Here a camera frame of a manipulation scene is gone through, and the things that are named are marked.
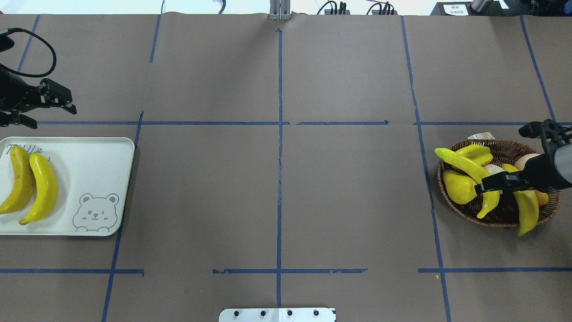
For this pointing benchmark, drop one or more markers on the short yellow back banana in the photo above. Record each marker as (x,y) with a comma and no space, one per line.
(479,154)

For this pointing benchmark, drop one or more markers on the yellow drooping banana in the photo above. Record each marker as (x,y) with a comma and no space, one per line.
(528,208)

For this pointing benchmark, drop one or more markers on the black box with label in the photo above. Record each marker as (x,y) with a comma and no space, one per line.
(461,8)

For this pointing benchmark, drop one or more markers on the pink white apple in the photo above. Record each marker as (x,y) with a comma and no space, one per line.
(520,163)

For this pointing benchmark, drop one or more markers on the brown wicker basket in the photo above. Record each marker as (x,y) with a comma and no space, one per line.
(505,215)

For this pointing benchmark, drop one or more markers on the black power strip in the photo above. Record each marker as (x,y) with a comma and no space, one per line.
(382,9)

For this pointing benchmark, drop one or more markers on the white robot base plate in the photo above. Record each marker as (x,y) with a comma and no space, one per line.
(319,314)

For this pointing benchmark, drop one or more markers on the aluminium frame post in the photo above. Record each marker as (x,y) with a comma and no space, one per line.
(280,10)

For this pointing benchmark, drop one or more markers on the yellow pear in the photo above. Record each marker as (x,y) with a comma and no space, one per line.
(460,188)

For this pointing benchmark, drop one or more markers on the greenish yellow long banana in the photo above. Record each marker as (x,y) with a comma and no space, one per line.
(477,173)

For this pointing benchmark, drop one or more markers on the cream bear tray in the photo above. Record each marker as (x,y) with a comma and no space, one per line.
(93,174)

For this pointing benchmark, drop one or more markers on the dark yellow banana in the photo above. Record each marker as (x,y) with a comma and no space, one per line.
(24,181)

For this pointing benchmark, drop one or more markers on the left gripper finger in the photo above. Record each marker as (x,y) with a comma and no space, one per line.
(53,94)
(17,119)

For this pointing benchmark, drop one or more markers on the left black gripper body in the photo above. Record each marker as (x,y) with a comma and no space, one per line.
(13,93)

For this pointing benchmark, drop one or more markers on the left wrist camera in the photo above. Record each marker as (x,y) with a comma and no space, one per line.
(6,43)

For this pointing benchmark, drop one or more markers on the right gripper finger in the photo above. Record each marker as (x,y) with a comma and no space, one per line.
(552,134)
(506,182)

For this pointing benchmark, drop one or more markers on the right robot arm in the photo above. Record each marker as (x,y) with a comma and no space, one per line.
(561,160)

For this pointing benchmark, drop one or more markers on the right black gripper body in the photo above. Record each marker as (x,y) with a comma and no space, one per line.
(541,171)

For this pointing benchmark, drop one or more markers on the bright yellow banana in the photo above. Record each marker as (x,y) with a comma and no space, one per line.
(47,189)

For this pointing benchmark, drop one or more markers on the orange mango fruit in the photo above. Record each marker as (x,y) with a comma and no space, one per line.
(542,198)

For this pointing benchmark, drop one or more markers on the paper tag on basket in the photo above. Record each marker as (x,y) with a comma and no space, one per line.
(482,136)

